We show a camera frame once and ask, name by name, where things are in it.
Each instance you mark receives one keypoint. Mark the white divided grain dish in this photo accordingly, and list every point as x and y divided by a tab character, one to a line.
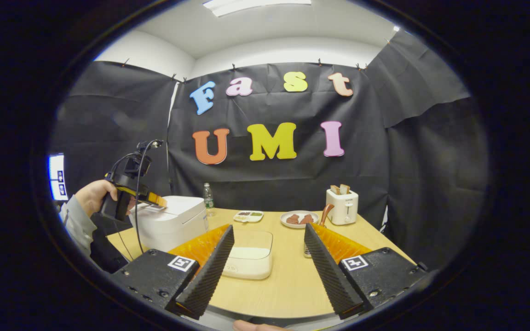
248	220

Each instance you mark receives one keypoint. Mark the white rice cooker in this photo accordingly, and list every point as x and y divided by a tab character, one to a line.
177	225

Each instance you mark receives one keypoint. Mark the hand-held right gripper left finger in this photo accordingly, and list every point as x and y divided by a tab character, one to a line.
210	271

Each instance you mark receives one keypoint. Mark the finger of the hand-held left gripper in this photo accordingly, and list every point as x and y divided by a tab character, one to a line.
154	198

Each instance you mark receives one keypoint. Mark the brown wooden spoon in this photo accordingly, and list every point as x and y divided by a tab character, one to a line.
325	212

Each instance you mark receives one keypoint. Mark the lit computer monitor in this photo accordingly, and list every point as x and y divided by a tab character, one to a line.
56	177

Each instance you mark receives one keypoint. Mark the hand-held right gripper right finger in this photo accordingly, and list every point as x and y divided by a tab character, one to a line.
331	271

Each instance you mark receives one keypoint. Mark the large ceiling light panel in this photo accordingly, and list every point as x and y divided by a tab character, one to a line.
256	5

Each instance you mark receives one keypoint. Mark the clear plastic rice container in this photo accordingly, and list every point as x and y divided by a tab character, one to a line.
251	271

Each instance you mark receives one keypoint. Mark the black backdrop cloth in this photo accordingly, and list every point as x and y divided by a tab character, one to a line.
269	184

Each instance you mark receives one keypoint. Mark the toast bread slice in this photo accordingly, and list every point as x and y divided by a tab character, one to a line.
345	188
335	189

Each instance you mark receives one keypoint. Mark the white round plate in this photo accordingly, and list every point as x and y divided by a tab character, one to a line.
288	225

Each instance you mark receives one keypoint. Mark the clear plastic water bottle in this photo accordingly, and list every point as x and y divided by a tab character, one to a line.
208	202

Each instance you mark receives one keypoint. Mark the brown meat slice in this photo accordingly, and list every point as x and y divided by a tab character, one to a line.
292	219
306	219

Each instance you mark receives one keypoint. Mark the white toaster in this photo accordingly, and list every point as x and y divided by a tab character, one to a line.
343	209

